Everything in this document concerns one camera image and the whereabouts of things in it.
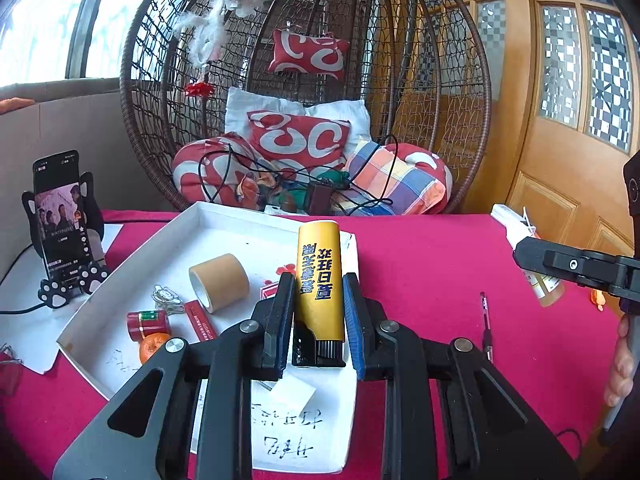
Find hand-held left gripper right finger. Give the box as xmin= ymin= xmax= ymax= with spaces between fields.
xmin=341 ymin=274 xmax=581 ymax=480

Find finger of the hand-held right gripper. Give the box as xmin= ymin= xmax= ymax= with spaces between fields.
xmin=513 ymin=237 xmax=623 ymax=306

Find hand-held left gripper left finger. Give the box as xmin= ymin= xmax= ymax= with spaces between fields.
xmin=52 ymin=272 xmax=297 ymax=480

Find clear spray bottle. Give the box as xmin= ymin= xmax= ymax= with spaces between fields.
xmin=490 ymin=204 xmax=566 ymax=308

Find yellow lighter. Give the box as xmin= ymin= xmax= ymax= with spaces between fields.
xmin=291 ymin=220 xmax=347 ymax=368

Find brown tape roll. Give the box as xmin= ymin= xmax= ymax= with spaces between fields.
xmin=188 ymin=253 xmax=250 ymax=314

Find white cardboard tray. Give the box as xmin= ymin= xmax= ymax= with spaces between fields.
xmin=56 ymin=201 xmax=360 ymax=473

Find person's right hand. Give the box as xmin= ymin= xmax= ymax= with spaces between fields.
xmin=604 ymin=317 xmax=632 ymax=408

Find small white paper piece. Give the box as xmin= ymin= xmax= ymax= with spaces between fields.
xmin=252 ymin=382 xmax=319 ymax=411

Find flat red card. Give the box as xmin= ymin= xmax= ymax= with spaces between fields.
xmin=184 ymin=300 xmax=219 ymax=343

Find dark pen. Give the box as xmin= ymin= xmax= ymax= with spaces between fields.
xmin=480 ymin=291 xmax=494 ymax=362

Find clear plastic trinket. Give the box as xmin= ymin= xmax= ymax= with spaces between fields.
xmin=151 ymin=284 xmax=185 ymax=317

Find wooden glass door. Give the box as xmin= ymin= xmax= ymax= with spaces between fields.
xmin=492 ymin=0 xmax=640 ymax=256

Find orange mandarin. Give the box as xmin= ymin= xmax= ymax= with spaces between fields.
xmin=139 ymin=332 xmax=173 ymax=365

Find small red can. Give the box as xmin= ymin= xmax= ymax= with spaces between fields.
xmin=126 ymin=309 xmax=171 ymax=343

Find dark red power adapter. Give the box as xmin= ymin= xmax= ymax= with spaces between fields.
xmin=306 ymin=181 xmax=331 ymax=215

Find green cloth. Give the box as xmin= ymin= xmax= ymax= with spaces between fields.
xmin=295 ymin=170 xmax=351 ymax=206

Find plaid cushion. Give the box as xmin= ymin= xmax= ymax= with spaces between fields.
xmin=332 ymin=140 xmax=446 ymax=216

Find red white seat cushion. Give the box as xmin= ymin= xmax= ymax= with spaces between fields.
xmin=171 ymin=132 xmax=453 ymax=216

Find red white patterned pillow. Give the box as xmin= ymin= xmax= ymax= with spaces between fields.
xmin=246 ymin=110 xmax=351 ymax=163

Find black cat phone holder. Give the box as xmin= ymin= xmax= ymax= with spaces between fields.
xmin=21 ymin=172 xmax=112 ymax=311

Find white paper sheet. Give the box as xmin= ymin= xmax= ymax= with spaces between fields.
xmin=0 ymin=222 xmax=123 ymax=375

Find black smartphone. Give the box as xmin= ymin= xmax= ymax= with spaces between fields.
xmin=32 ymin=150 xmax=96 ymax=281

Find wicker hanging egg chair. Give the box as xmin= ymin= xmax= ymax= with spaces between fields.
xmin=119 ymin=0 xmax=493 ymax=216

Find brown cardboard sheet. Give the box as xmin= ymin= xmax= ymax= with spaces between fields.
xmin=0 ymin=91 xmax=176 ymax=291

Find small red white pillow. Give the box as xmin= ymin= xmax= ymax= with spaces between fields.
xmin=267 ymin=29 xmax=351 ymax=81

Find white feather dreamcatcher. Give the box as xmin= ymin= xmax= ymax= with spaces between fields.
xmin=172 ymin=0 xmax=291 ymax=81

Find window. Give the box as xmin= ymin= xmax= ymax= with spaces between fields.
xmin=0 ymin=0 xmax=166 ymax=86

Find black cables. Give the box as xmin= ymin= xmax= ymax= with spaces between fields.
xmin=198 ymin=134 xmax=401 ymax=217

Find black phone cable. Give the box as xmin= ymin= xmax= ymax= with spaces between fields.
xmin=0 ymin=247 xmax=48 ymax=316

